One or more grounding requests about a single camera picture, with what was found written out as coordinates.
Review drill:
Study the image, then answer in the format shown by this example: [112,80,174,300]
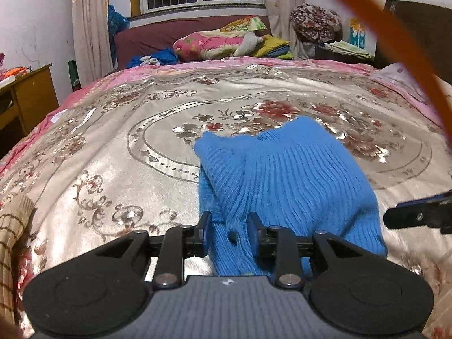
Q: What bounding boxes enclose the blue striped knit sweater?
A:
[194,117,387,275]

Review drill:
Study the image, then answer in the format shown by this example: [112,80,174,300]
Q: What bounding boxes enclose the blue clothes on sofa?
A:
[127,48,179,68]

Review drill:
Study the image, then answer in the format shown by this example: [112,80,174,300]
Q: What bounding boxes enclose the floral satin bedspread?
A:
[0,56,452,339]

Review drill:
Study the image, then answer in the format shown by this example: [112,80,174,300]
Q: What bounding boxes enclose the white floral pillow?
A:
[370,63,440,123]

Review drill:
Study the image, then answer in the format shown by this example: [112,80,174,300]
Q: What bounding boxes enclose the checked beige bamboo mat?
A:
[1,194,35,325]

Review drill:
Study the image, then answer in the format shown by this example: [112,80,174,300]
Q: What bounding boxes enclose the dark wooden headboard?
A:
[384,0,452,84]

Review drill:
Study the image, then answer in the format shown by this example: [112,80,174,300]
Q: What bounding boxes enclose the light green folded sheet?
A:
[323,41,373,60]

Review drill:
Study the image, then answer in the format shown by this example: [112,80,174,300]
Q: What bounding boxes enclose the yellow blue carton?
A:
[349,18,366,49]

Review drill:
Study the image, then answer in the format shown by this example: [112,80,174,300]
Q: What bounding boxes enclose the green bottle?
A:
[68,60,81,92]

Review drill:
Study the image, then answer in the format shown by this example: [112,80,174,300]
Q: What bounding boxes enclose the yellow folded cloth stack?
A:
[251,34,294,60]

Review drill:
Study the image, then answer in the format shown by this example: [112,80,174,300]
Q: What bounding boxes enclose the wooden desk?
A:
[0,64,59,157]

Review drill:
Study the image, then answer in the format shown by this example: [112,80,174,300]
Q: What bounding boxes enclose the dark floral bundle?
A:
[290,3,342,43]

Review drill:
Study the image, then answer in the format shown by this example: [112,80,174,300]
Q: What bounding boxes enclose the blue plastic bag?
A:
[107,5,129,64]

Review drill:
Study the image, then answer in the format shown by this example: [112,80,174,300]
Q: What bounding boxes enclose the pink floral cloth on desk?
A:
[0,52,5,79]

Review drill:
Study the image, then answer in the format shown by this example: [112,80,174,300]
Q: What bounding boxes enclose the beige right curtain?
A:
[264,0,307,59]

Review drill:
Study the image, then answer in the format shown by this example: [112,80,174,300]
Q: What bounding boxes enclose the beige curtain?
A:
[72,0,113,86]
[264,0,307,59]

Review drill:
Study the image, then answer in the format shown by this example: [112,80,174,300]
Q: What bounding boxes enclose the beige left curtain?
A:
[72,0,113,86]

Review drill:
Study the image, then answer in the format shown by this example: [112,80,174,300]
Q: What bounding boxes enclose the orange strap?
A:
[306,0,452,142]

